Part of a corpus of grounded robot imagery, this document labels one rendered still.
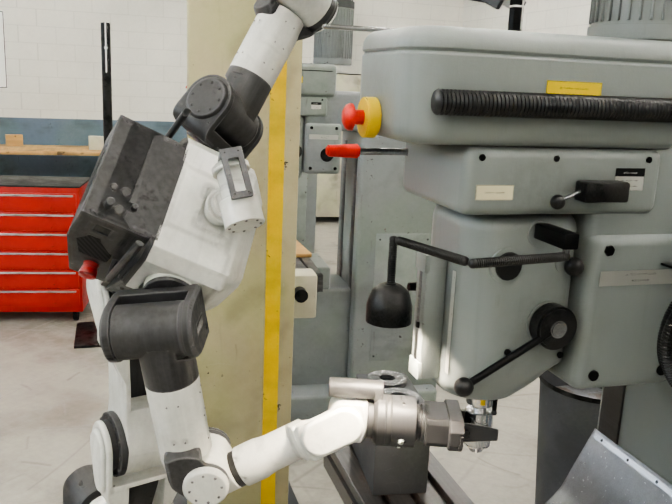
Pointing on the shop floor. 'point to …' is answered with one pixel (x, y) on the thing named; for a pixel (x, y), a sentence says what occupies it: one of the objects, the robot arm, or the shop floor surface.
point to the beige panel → (230, 356)
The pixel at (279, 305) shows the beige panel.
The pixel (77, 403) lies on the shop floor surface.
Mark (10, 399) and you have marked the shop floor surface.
